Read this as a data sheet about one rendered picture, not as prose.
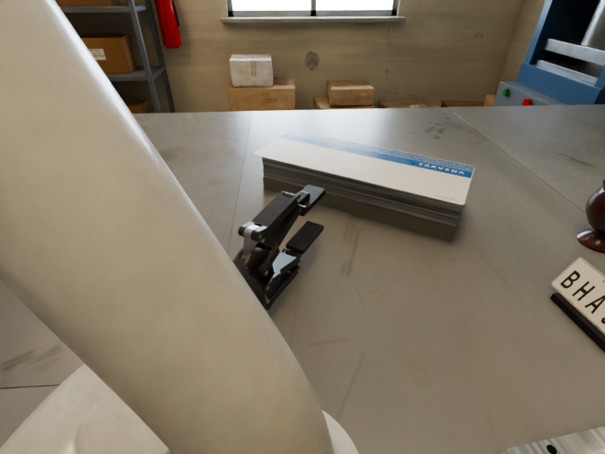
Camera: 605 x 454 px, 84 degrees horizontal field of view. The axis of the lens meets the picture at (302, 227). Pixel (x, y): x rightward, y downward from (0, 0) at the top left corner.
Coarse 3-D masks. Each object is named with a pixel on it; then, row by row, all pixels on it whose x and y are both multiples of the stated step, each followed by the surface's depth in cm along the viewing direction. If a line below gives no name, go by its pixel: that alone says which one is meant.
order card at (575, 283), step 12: (576, 264) 48; (588, 264) 47; (564, 276) 49; (576, 276) 47; (588, 276) 46; (600, 276) 45; (564, 288) 48; (576, 288) 47; (588, 288) 46; (600, 288) 45; (576, 300) 47; (588, 300) 46; (600, 300) 44; (588, 312) 45; (600, 312) 44; (600, 324) 44
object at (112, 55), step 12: (84, 36) 273; (96, 36) 273; (108, 36) 273; (120, 36) 273; (96, 48) 271; (108, 48) 272; (120, 48) 273; (96, 60) 276; (108, 60) 277; (120, 60) 278; (132, 60) 288; (108, 72) 282; (120, 72) 283
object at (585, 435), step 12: (576, 432) 33; (588, 432) 33; (600, 432) 33; (528, 444) 32; (540, 444) 32; (552, 444) 32; (564, 444) 32; (576, 444) 32; (588, 444) 32; (600, 444) 32
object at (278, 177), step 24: (360, 144) 72; (264, 168) 73; (288, 168) 69; (288, 192) 73; (336, 192) 67; (360, 192) 64; (384, 192) 62; (384, 216) 64; (408, 216) 62; (432, 216) 60; (456, 216) 57
